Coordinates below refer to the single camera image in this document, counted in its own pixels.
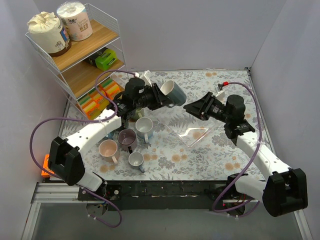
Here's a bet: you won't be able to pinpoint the white wire wooden shelf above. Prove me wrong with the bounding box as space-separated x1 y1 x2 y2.
24 2 133 118

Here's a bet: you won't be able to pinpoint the white toilet paper pack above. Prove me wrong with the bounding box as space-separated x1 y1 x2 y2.
56 0 93 42

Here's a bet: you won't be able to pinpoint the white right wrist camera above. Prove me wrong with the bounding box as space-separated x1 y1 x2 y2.
215 83 225 101

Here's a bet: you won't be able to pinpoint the peach pink mug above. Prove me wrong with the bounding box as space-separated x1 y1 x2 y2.
98 139 120 165

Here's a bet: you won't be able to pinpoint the green mug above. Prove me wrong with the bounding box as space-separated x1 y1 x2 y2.
131 108 144 121

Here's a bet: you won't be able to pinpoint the orange pink candy box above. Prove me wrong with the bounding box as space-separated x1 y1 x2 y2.
41 154 55 178

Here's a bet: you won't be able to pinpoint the green tissue box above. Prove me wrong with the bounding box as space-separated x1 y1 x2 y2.
83 47 118 71

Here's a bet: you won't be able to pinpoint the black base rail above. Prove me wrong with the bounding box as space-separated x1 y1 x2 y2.
77 178 257 212

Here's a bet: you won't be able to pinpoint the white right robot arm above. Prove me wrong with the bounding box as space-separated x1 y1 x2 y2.
183 92 308 217

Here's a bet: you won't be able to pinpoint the blue butterfly mug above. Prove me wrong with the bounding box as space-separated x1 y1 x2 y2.
103 132 114 140

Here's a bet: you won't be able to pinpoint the slate blue mug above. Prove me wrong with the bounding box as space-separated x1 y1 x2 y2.
128 152 145 173

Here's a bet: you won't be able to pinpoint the floral table mat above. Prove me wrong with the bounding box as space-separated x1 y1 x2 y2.
56 69 281 181

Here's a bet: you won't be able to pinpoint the clear acrylic tray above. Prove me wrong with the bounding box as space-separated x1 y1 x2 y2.
149 86 222 149

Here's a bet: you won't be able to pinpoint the colourful sponge packs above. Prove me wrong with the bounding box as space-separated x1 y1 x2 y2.
77 77 121 120

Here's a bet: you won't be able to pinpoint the blue white mug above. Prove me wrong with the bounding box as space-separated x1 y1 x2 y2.
135 117 154 143

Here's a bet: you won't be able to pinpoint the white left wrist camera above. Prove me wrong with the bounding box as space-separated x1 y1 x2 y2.
139 70 152 87

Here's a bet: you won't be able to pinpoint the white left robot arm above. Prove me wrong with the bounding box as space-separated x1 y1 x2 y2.
48 77 173 200

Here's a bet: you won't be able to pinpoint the cream toilet paper roll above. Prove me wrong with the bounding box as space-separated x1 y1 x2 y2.
27 11 72 57

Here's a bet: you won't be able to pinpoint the mauve pink mug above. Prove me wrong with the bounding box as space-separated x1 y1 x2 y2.
117 128 138 154

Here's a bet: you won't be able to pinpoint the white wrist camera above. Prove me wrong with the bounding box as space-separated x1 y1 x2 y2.
139 70 152 87
215 83 225 101

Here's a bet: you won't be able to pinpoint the teal grey mug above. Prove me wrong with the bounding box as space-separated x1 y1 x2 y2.
160 80 187 108

